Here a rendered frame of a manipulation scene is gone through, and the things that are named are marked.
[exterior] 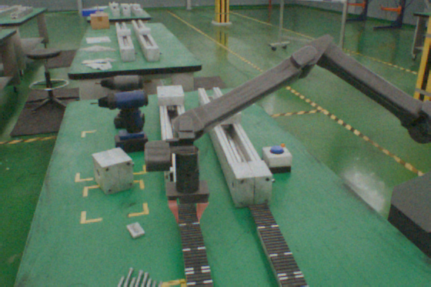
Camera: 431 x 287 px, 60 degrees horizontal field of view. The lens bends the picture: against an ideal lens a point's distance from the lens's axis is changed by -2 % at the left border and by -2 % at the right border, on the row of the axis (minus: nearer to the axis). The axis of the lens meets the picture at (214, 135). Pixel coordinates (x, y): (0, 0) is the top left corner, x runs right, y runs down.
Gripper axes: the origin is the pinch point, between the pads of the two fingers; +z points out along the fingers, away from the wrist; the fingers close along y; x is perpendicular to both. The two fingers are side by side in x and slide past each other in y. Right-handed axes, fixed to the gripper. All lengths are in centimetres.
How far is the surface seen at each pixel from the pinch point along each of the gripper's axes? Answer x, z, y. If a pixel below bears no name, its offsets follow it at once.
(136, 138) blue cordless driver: -47.1, -2.8, 14.7
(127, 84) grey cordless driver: -70, -17, 18
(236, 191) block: -6.1, -3.1, -13.8
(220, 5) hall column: -1016, 19, -174
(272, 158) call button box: -23.2, -4.1, -28.8
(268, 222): 6.2, -1.3, -19.6
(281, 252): 17.3, -1.2, -19.3
